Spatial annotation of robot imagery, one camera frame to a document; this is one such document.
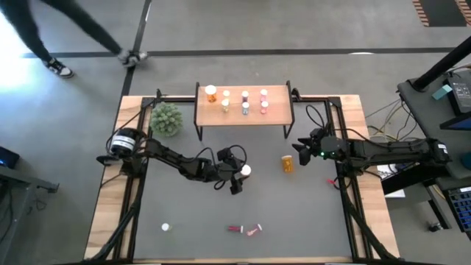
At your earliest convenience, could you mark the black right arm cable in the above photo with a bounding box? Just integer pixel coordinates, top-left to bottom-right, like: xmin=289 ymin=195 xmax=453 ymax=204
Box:
xmin=305 ymin=104 xmax=372 ymax=143

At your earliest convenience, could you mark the small wooden shelf table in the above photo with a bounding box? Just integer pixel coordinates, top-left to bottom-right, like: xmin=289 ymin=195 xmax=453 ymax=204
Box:
xmin=194 ymin=80 xmax=296 ymax=141

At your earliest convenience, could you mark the green succulent in patterned pot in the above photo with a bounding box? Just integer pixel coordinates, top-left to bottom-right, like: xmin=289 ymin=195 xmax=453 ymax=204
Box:
xmin=149 ymin=102 xmax=184 ymax=138

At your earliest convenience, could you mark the black device with blue light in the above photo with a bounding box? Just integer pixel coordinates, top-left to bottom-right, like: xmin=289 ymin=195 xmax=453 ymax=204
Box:
xmin=0 ymin=146 xmax=21 ymax=170

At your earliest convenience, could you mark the black hazard-striped floor mat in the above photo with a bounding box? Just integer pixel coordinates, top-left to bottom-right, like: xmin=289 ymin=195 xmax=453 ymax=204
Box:
xmin=411 ymin=0 xmax=471 ymax=28

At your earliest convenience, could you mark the white paper sheet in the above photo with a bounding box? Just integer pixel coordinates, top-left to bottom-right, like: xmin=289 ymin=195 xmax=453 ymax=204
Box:
xmin=377 ymin=163 xmax=406 ymax=199

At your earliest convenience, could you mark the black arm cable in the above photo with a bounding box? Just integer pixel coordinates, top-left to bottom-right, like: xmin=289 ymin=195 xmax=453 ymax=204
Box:
xmin=191 ymin=144 xmax=248 ymax=192
xmin=305 ymin=104 xmax=372 ymax=143

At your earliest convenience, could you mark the backlit keyboard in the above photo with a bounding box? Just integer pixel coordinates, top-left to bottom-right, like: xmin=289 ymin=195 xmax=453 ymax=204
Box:
xmin=444 ymin=185 xmax=471 ymax=233

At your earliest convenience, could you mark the black stand post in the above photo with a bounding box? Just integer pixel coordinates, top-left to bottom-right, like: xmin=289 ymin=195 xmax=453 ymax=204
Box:
xmin=411 ymin=36 xmax=471 ymax=92

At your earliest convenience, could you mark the black table frame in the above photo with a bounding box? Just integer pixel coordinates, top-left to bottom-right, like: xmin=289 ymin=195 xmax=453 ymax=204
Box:
xmin=82 ymin=93 xmax=400 ymax=265

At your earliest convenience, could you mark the gray side table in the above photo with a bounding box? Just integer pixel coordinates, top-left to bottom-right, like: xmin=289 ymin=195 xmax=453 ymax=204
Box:
xmin=380 ymin=64 xmax=471 ymax=196

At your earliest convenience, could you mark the black power adapter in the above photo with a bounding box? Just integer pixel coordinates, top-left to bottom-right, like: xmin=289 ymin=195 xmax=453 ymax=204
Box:
xmin=443 ymin=75 xmax=471 ymax=115

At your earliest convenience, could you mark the gray table mat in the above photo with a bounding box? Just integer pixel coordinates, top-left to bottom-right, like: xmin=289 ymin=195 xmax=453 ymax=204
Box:
xmin=132 ymin=101 xmax=353 ymax=261

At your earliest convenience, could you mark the black tablet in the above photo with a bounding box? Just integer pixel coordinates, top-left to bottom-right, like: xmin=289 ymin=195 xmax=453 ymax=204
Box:
xmin=439 ymin=112 xmax=471 ymax=132

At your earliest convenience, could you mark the teal box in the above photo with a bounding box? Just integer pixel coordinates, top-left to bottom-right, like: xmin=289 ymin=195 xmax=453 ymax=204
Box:
xmin=431 ymin=84 xmax=453 ymax=101

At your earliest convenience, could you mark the black floor stand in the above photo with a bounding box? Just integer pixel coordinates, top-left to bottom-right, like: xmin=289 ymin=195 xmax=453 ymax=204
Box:
xmin=0 ymin=163 xmax=60 ymax=255

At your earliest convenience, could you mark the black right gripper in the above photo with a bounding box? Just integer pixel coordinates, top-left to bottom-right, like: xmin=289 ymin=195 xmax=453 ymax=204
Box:
xmin=292 ymin=135 xmax=349 ymax=166

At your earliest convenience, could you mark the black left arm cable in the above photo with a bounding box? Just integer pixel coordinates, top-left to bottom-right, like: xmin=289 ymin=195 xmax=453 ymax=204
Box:
xmin=191 ymin=144 xmax=248 ymax=192

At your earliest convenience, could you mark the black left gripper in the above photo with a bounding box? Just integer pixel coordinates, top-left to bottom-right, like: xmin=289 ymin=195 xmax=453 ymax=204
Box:
xmin=205 ymin=146 xmax=244 ymax=196

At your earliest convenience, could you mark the person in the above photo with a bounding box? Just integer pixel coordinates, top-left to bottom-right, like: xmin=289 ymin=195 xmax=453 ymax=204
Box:
xmin=0 ymin=0 xmax=149 ymax=80

